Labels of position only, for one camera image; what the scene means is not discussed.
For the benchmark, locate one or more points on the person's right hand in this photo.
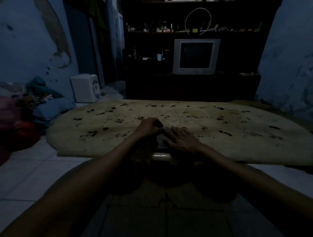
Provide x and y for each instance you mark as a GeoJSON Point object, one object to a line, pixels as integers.
{"type": "Point", "coordinates": [185, 141]}

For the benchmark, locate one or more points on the person's left hand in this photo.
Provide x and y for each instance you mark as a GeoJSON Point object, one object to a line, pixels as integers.
{"type": "Point", "coordinates": [146, 127]}

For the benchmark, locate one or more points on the person's right thumb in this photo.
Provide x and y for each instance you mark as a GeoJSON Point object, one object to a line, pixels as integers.
{"type": "Point", "coordinates": [170, 144]}

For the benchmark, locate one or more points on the person's left fingers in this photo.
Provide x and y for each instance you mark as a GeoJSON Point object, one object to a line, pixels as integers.
{"type": "Point", "coordinates": [156, 124]}

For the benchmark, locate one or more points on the small dark cloth piece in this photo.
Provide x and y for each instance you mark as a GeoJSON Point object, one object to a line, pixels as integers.
{"type": "Point", "coordinates": [161, 140]}

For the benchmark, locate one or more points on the person's right forearm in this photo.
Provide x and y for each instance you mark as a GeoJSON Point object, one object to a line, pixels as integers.
{"type": "Point", "coordinates": [256, 185]}

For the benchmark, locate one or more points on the person's left forearm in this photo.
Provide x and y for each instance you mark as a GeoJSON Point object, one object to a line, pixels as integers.
{"type": "Point", "coordinates": [73, 190]}

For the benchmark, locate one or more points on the beige spotted ironing board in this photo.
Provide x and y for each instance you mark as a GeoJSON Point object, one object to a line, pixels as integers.
{"type": "Point", "coordinates": [220, 131]}

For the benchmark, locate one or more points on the white mug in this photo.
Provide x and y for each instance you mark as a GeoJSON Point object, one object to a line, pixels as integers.
{"type": "Point", "coordinates": [159, 57]}

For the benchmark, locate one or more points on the white tube television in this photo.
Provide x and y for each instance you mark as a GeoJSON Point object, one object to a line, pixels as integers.
{"type": "Point", "coordinates": [196, 56]}

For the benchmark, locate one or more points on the white boxy appliance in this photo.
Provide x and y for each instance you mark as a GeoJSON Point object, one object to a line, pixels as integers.
{"type": "Point", "coordinates": [84, 88]}

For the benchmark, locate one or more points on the row of small shelf items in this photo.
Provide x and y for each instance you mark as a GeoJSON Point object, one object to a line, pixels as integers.
{"type": "Point", "coordinates": [163, 28]}

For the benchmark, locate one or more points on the dark wooden shelf cabinet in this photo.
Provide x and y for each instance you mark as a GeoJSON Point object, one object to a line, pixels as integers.
{"type": "Point", "coordinates": [234, 56]}

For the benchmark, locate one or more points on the flat stack of papers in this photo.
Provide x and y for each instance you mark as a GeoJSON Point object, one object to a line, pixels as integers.
{"type": "Point", "coordinates": [248, 73]}

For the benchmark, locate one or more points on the blue pillow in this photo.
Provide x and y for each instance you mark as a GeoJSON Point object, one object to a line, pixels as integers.
{"type": "Point", "coordinates": [52, 107]}

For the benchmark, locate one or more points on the dark blue door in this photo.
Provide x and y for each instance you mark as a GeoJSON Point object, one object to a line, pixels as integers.
{"type": "Point", "coordinates": [80, 44]}

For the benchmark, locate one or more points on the teal cloth bundle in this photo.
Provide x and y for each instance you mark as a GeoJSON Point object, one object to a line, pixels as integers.
{"type": "Point", "coordinates": [39, 86]}

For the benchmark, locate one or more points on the green hanging cloth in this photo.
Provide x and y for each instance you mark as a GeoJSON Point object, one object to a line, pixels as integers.
{"type": "Point", "coordinates": [96, 12]}

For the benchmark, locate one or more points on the red cloth pile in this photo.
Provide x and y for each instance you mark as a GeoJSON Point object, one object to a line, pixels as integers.
{"type": "Point", "coordinates": [17, 134]}

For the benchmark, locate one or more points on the metal board frame bar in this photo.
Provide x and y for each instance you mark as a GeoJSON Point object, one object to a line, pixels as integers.
{"type": "Point", "coordinates": [161, 156]}

